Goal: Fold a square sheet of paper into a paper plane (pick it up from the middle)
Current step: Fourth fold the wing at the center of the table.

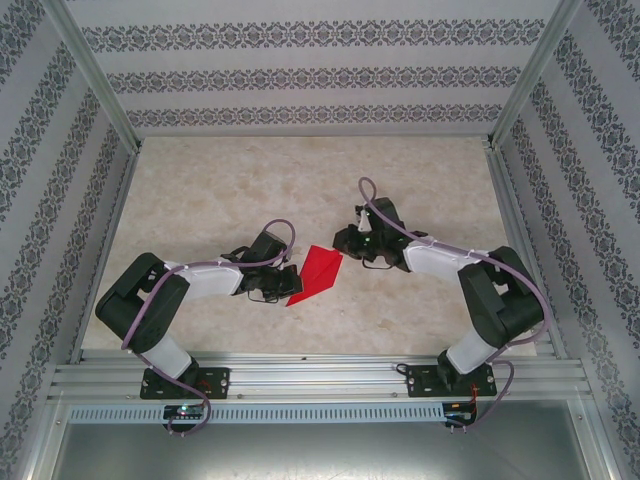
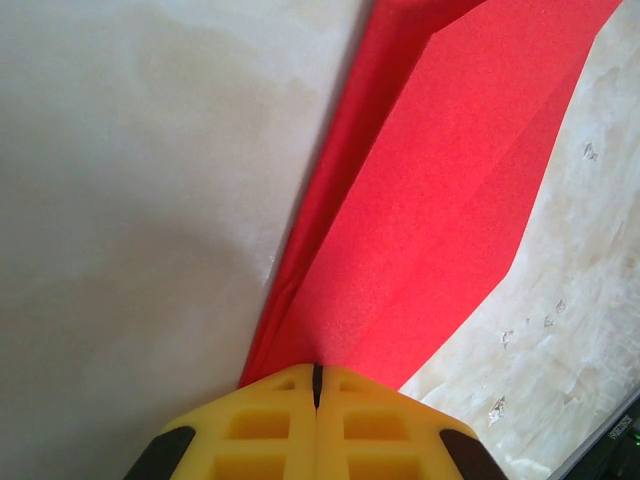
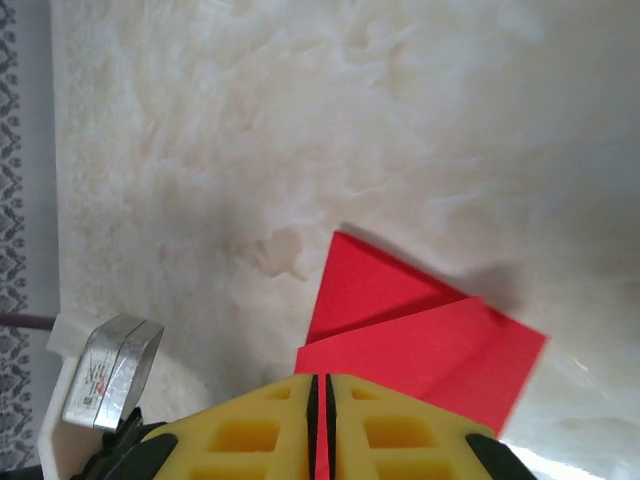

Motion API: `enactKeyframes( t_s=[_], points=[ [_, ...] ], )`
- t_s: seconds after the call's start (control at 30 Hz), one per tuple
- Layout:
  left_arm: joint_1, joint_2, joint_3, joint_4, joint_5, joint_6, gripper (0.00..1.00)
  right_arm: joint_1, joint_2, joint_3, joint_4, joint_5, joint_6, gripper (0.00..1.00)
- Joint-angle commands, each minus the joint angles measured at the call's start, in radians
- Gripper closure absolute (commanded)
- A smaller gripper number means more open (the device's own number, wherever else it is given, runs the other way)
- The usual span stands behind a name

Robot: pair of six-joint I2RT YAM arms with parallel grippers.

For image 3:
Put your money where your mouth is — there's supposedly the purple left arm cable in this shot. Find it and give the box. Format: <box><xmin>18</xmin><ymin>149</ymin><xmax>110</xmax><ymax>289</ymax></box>
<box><xmin>0</xmin><ymin>312</ymin><xmax>55</xmax><ymax>332</ymax></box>

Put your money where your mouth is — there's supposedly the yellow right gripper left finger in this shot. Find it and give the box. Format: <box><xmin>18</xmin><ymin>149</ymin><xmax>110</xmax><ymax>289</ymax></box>
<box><xmin>118</xmin><ymin>373</ymin><xmax>316</xmax><ymax>480</ymax></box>

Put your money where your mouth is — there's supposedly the red paper sheet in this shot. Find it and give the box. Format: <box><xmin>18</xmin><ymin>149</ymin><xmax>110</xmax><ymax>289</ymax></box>
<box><xmin>292</xmin><ymin>229</ymin><xmax>550</xmax><ymax>480</ymax></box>

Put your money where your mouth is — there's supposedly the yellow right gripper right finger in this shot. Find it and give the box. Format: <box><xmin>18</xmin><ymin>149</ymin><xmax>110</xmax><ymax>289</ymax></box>
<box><xmin>325</xmin><ymin>373</ymin><xmax>530</xmax><ymax>480</ymax></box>

